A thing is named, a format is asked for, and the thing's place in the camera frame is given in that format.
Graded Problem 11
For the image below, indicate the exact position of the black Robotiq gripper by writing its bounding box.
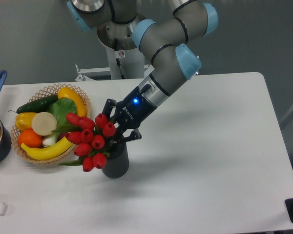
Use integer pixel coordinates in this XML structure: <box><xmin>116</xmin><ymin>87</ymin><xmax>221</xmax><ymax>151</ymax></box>
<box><xmin>102</xmin><ymin>86</ymin><xmax>157</xmax><ymax>144</ymax></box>

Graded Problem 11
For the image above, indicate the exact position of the red tulip bouquet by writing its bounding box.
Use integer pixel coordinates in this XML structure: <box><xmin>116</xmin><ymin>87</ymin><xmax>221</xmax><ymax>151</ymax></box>
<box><xmin>56</xmin><ymin>112</ymin><xmax>117</xmax><ymax>172</ymax></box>

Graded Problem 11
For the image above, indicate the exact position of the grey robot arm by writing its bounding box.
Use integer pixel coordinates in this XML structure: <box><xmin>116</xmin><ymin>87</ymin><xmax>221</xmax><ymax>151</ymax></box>
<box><xmin>66</xmin><ymin>0</ymin><xmax>218</xmax><ymax>143</ymax></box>

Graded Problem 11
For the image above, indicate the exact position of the dark grey ribbed vase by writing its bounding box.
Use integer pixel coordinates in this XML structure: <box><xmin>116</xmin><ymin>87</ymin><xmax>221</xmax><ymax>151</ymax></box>
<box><xmin>102</xmin><ymin>143</ymin><xmax>129</xmax><ymax>178</ymax></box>

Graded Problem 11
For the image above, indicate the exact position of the green bok choy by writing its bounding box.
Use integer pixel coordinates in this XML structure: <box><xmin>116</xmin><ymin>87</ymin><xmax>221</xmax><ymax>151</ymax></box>
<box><xmin>42</xmin><ymin>97</ymin><xmax>77</xmax><ymax>148</ymax></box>

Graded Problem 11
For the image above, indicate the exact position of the yellow squash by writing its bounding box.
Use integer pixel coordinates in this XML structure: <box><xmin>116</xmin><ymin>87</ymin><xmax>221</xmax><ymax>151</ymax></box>
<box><xmin>58</xmin><ymin>87</ymin><xmax>86</xmax><ymax>117</ymax></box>

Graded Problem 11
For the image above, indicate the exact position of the woven wicker basket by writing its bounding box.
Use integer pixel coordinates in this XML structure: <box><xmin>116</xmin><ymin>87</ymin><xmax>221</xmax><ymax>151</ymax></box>
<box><xmin>11</xmin><ymin>84</ymin><xmax>92</xmax><ymax>164</ymax></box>

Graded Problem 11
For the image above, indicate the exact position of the beige round disc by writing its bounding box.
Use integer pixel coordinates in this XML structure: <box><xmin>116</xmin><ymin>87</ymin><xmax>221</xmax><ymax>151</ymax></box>
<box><xmin>31</xmin><ymin>112</ymin><xmax>57</xmax><ymax>136</ymax></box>

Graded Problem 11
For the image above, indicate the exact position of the green cucumber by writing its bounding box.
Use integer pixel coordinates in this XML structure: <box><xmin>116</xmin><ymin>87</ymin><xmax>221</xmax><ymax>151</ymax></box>
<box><xmin>9</xmin><ymin>95</ymin><xmax>58</xmax><ymax>114</ymax></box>

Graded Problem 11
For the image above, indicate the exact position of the yellow banana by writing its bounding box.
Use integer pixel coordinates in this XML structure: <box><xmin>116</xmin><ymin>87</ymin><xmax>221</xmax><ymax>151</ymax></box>
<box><xmin>21</xmin><ymin>137</ymin><xmax>73</xmax><ymax>160</ymax></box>

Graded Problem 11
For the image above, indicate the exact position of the orange fruit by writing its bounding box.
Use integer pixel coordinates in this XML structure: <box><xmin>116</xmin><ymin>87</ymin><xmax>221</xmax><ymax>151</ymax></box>
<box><xmin>18</xmin><ymin>129</ymin><xmax>42</xmax><ymax>148</ymax></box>

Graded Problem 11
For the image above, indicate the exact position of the yellow bell pepper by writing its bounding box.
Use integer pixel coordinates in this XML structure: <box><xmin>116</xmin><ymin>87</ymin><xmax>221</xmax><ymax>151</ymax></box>
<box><xmin>15</xmin><ymin>112</ymin><xmax>37</xmax><ymax>131</ymax></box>

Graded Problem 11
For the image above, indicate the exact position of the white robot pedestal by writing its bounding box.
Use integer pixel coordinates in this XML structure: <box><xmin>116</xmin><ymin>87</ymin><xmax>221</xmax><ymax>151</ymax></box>
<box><xmin>75</xmin><ymin>48</ymin><xmax>154</xmax><ymax>81</ymax></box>

